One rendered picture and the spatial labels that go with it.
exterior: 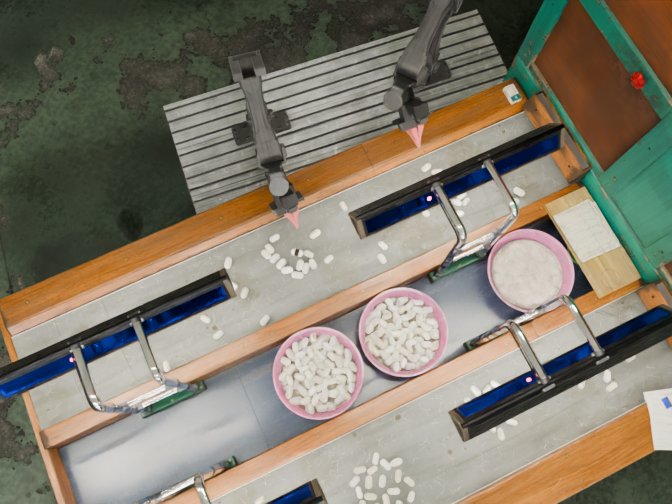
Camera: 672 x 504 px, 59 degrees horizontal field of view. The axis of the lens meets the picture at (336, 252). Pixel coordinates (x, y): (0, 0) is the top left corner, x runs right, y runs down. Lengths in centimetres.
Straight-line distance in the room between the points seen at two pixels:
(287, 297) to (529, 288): 75
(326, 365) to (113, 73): 193
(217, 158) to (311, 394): 85
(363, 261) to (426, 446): 58
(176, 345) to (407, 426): 72
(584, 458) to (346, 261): 89
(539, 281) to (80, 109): 221
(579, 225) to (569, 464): 71
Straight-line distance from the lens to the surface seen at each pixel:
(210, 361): 182
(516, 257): 196
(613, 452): 195
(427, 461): 182
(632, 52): 171
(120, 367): 191
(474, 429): 149
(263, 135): 172
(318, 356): 180
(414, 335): 185
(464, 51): 231
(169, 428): 192
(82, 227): 289
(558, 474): 189
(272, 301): 184
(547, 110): 204
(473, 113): 208
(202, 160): 210
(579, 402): 194
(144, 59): 318
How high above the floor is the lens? 254
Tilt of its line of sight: 74 degrees down
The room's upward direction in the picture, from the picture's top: 2 degrees clockwise
